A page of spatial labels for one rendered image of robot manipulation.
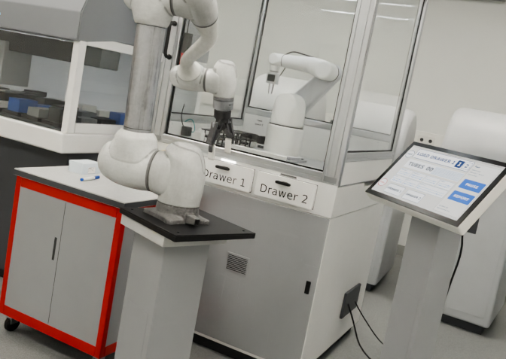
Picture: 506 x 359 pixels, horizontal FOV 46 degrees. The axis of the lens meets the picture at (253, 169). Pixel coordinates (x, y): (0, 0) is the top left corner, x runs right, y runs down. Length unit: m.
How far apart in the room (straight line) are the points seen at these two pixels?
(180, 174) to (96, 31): 1.27
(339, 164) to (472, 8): 3.50
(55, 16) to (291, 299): 1.79
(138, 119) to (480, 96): 4.07
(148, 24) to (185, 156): 0.47
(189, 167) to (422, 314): 1.05
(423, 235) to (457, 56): 3.58
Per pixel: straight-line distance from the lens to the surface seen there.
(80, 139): 3.18
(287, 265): 2.73
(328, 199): 2.61
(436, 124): 5.78
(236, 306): 2.89
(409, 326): 2.45
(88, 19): 3.10
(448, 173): 2.34
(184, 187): 2.08
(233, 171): 2.78
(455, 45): 5.82
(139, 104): 2.14
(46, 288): 2.76
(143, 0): 2.12
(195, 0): 2.05
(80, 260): 2.60
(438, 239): 2.34
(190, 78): 2.53
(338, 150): 2.59
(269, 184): 2.70
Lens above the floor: 1.28
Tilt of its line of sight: 7 degrees down
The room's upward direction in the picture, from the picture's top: 11 degrees clockwise
